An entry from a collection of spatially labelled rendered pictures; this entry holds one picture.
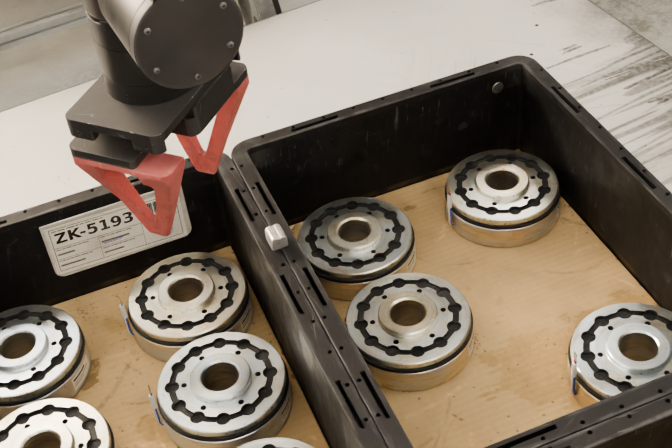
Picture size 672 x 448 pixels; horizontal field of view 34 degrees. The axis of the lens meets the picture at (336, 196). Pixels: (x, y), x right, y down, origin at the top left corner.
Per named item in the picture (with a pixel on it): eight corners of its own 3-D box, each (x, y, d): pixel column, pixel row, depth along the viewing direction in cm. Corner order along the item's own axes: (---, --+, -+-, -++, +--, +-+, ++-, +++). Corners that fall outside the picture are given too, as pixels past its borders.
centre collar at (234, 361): (182, 369, 88) (181, 364, 87) (241, 348, 89) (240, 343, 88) (200, 414, 84) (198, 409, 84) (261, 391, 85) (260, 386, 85)
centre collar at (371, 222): (320, 225, 99) (319, 220, 99) (371, 210, 100) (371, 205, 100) (337, 260, 96) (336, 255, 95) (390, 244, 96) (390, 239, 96)
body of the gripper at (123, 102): (245, 63, 70) (227, -42, 65) (164, 163, 63) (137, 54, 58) (156, 47, 72) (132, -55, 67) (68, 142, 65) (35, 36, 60)
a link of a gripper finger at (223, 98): (266, 160, 75) (246, 44, 69) (216, 230, 70) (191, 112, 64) (178, 142, 77) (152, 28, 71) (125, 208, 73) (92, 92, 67)
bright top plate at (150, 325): (117, 279, 97) (115, 274, 97) (226, 242, 99) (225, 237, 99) (145, 358, 90) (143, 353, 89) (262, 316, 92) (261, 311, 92)
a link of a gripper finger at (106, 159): (242, 194, 73) (219, 77, 66) (189, 269, 68) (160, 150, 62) (153, 174, 75) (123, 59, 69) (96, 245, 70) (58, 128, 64)
